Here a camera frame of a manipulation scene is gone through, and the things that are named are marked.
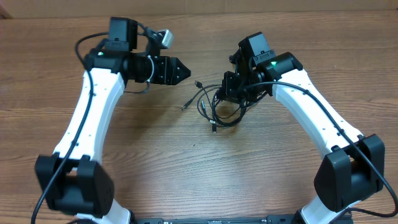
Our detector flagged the black cable bundle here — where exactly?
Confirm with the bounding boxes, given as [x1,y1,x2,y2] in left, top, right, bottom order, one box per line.
[181,80,249,134]

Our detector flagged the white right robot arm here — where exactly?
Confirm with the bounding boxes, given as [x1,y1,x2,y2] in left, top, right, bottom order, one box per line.
[215,47,385,223]

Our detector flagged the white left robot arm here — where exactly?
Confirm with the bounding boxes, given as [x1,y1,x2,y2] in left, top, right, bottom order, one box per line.
[35,48,191,223]

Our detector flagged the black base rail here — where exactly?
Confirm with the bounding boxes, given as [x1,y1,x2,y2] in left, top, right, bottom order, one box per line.
[133,215,294,224]

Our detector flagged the brown cardboard wall panel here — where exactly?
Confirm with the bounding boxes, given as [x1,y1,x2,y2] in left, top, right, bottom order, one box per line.
[1,0,397,19]

